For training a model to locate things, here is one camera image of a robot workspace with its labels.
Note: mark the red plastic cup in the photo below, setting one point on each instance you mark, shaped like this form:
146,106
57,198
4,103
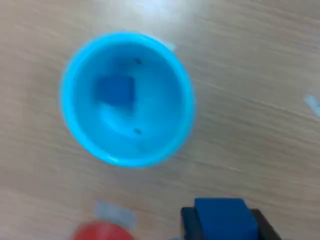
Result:
100,232

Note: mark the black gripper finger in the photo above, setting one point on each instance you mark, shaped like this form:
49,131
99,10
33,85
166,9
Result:
266,230
191,225

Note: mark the blue cube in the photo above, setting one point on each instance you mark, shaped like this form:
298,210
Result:
225,220
115,90

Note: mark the blue plastic cup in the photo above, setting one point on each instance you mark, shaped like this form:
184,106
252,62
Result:
160,112

